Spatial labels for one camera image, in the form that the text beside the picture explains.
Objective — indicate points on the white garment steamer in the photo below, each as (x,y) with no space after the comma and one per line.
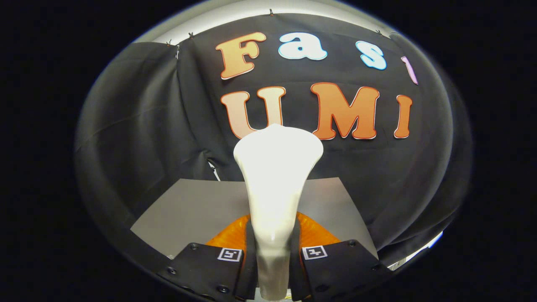
(275,180)

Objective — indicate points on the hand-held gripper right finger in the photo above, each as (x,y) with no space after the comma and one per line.
(295,277)

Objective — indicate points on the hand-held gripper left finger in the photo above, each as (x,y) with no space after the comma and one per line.
(250,277)

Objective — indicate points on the row of black cloth clips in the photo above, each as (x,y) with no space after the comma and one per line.
(271,11)

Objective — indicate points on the grey drawer cabinet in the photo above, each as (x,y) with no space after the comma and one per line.
(188,209)

